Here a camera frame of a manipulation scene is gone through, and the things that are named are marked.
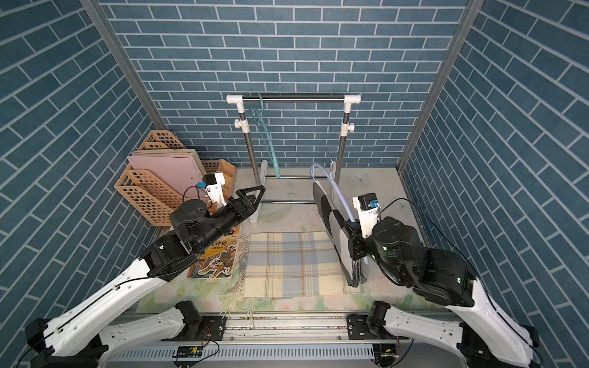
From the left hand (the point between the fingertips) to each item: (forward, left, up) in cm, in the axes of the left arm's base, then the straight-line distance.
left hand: (269, 194), depth 60 cm
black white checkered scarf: (-3, -18, -9) cm, 20 cm away
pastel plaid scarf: (-4, -6, -38) cm, 39 cm away
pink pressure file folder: (+24, +39, -18) cm, 49 cm away
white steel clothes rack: (+52, -5, -20) cm, 56 cm away
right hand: (-7, -21, -3) cm, 22 cm away
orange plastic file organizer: (+13, +46, -22) cm, 53 cm away
